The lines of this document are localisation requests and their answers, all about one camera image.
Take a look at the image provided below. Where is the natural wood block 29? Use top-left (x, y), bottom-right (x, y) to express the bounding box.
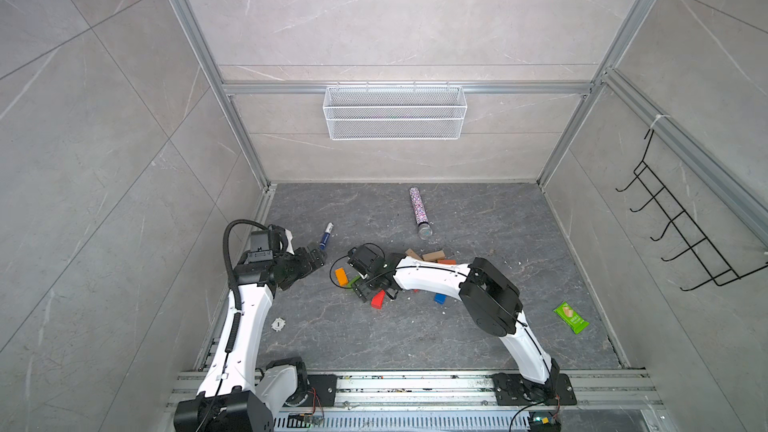
top-left (422, 250), bottom-right (446, 262)

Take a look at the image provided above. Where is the natural wood block 31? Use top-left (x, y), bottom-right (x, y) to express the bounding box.
top-left (406, 249), bottom-right (422, 261)

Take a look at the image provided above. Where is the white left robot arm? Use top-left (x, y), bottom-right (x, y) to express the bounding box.
top-left (173, 219), bottom-right (327, 431)

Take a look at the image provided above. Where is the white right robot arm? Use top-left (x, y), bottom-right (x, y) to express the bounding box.
top-left (348, 245), bottom-right (559, 393)

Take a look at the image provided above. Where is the red long block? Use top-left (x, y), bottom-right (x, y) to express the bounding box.
top-left (370, 290), bottom-right (387, 310)

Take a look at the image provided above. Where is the orange yellow block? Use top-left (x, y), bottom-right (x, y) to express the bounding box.
top-left (334, 268), bottom-right (349, 287)

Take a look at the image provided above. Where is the blue white marker pen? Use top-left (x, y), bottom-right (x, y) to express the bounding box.
top-left (319, 222), bottom-right (334, 250)

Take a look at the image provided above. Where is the purple glitter microphone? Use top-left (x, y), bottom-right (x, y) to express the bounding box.
top-left (409, 187), bottom-right (432, 240)

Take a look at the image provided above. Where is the green snack packet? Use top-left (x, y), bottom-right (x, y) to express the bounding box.
top-left (554, 302), bottom-right (590, 335)

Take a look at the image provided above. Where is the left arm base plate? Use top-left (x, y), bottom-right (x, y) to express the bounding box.
top-left (285, 374), bottom-right (338, 408)

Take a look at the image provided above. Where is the white wire mesh basket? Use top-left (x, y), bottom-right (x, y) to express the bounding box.
top-left (323, 85), bottom-right (468, 141)

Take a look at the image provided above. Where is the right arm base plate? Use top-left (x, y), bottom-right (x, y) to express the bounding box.
top-left (491, 373), bottom-right (577, 406)

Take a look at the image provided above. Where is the aluminium mounting rail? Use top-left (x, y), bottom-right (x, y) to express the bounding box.
top-left (275, 369), bottom-right (676, 431)

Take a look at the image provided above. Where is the black wire hook rack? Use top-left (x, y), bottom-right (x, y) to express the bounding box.
top-left (615, 129), bottom-right (767, 292)

